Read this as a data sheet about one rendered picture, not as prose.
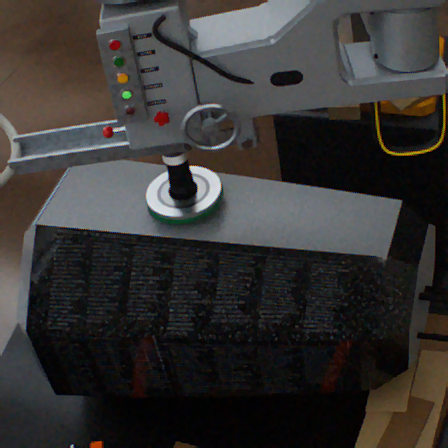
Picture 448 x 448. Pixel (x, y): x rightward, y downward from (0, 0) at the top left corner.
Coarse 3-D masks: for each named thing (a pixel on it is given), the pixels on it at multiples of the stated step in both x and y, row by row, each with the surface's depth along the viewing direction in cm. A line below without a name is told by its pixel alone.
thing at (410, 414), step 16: (384, 384) 288; (400, 384) 287; (368, 400) 285; (384, 400) 283; (400, 400) 282; (416, 400) 281; (400, 416) 278; (416, 416) 277; (384, 432) 275; (400, 432) 273; (416, 432) 272
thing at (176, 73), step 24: (144, 0) 225; (168, 0) 223; (120, 24) 223; (144, 24) 223; (168, 24) 223; (144, 48) 228; (168, 48) 228; (168, 72) 233; (192, 72) 234; (168, 96) 238; (192, 96) 238; (144, 144) 248; (168, 144) 248
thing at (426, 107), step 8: (440, 40) 329; (440, 48) 325; (432, 96) 303; (368, 104) 306; (384, 104) 304; (424, 104) 301; (432, 104) 301; (384, 112) 306; (392, 112) 305; (400, 112) 304; (408, 112) 303; (416, 112) 302; (424, 112) 301
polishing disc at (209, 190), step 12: (192, 168) 280; (204, 168) 279; (156, 180) 278; (168, 180) 277; (204, 180) 275; (216, 180) 274; (156, 192) 274; (204, 192) 271; (216, 192) 270; (156, 204) 270; (168, 204) 270; (180, 204) 269; (192, 204) 268; (204, 204) 267; (168, 216) 266; (180, 216) 265; (192, 216) 266
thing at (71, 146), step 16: (64, 128) 263; (80, 128) 262; (96, 128) 263; (256, 128) 252; (32, 144) 265; (48, 144) 265; (64, 144) 265; (80, 144) 263; (96, 144) 262; (112, 144) 254; (128, 144) 254; (176, 144) 254; (208, 144) 255; (16, 160) 255; (32, 160) 255; (48, 160) 255; (64, 160) 256; (80, 160) 256; (96, 160) 256; (112, 160) 257
